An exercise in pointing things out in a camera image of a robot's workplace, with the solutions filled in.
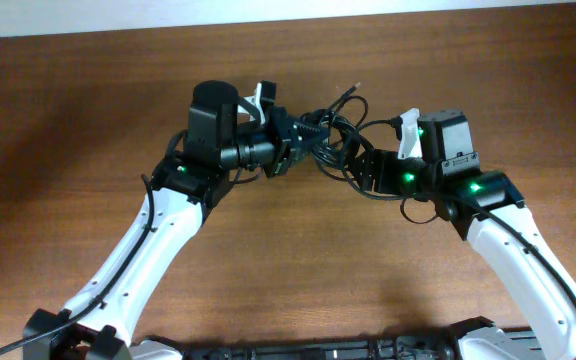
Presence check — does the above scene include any black cable bundle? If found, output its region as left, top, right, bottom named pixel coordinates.
left=299, top=81, right=375, bottom=181

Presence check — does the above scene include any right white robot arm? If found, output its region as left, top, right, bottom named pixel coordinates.
left=339, top=108, right=576, bottom=359

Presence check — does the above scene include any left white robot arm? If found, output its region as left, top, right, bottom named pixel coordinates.
left=22, top=80, right=330, bottom=360

